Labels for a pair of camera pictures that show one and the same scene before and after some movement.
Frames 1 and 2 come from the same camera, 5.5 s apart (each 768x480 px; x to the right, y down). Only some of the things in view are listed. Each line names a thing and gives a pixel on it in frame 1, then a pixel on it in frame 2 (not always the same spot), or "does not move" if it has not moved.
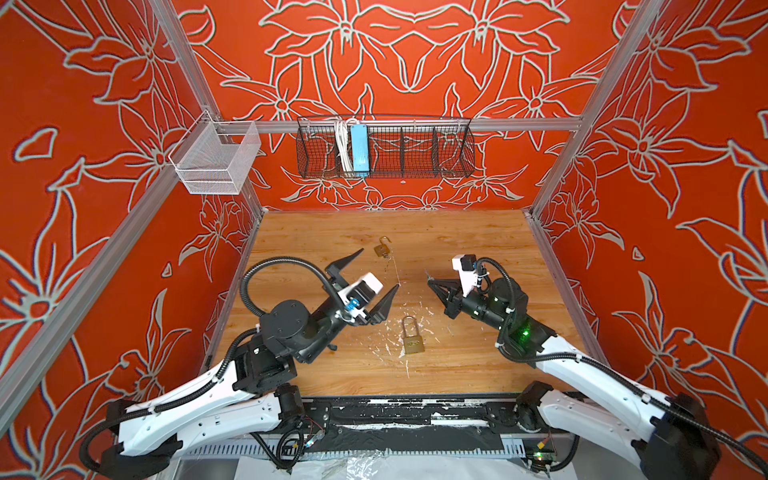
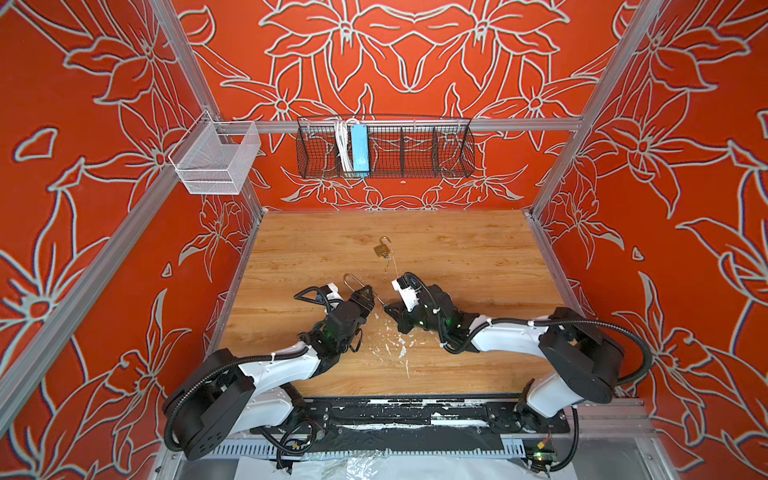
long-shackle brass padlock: [413, 342] to [345, 282]
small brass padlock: [382, 248] does not move
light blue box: [360, 146] does not move
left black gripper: [334, 268] to [360, 303]
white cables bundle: [341, 131] does not move
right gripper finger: [449, 285] to [397, 311]
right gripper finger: [452, 301] to [405, 323]
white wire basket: [211, 157] does not move
